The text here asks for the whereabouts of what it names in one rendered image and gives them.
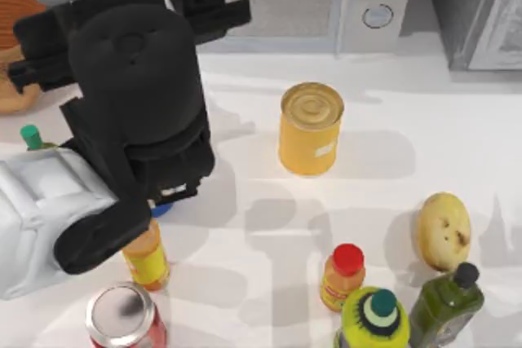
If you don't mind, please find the pale microwave oven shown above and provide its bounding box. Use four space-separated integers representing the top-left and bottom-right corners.
175 0 418 57

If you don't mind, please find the yellow can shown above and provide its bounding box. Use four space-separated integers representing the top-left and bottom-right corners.
278 81 345 178

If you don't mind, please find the microwave knob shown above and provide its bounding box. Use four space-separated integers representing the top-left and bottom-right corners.
361 2 395 30

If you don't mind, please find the brown woven basket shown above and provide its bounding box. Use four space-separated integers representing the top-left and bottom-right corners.
0 0 50 116

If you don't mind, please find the green capped bottle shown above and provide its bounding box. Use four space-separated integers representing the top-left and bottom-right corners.
20 124 62 152

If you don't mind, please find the orange bottle blue cap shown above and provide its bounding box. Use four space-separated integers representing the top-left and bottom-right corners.
121 200 174 293

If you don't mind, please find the grey cabinet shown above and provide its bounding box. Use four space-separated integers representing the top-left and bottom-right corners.
423 0 522 73

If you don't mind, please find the orange bottle red cap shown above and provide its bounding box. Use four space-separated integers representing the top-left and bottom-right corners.
319 243 367 313

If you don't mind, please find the red can silver top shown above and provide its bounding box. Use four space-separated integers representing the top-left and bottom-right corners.
85 282 169 348

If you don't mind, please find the pale yellow potato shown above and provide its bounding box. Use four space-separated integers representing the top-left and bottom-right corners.
414 192 472 274

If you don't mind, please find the yellow-green bottle teal cap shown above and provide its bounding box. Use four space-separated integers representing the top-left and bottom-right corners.
335 286 411 348

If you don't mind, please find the dark green bottle black cap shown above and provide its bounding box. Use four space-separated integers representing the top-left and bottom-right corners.
407 262 486 348

